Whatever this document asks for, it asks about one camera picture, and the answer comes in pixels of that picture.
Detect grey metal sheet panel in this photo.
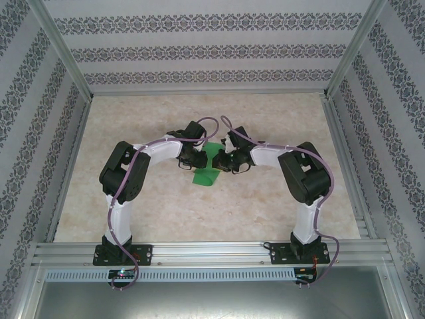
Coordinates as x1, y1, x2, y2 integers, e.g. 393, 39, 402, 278
31, 280, 408, 319

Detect left small circuit board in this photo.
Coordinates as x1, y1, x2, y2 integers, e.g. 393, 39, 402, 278
108, 269, 136, 279

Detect long aluminium mounting rail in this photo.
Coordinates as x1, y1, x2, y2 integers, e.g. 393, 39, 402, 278
31, 241, 389, 266

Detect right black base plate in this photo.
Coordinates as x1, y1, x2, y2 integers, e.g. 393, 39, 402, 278
268, 242, 329, 266

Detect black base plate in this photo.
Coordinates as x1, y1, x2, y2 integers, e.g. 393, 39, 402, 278
92, 244, 153, 266
268, 242, 329, 266

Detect aluminium side rail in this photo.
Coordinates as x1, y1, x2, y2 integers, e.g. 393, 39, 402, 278
44, 96, 96, 243
320, 96, 378, 240

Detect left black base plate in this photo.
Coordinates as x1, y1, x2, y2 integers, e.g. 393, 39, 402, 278
92, 244, 153, 266

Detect slotted grey cable duct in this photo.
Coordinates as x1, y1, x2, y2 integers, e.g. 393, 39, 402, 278
44, 267, 296, 282

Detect aluminium frame post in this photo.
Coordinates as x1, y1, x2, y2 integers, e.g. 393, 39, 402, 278
321, 0, 389, 100
26, 0, 94, 102

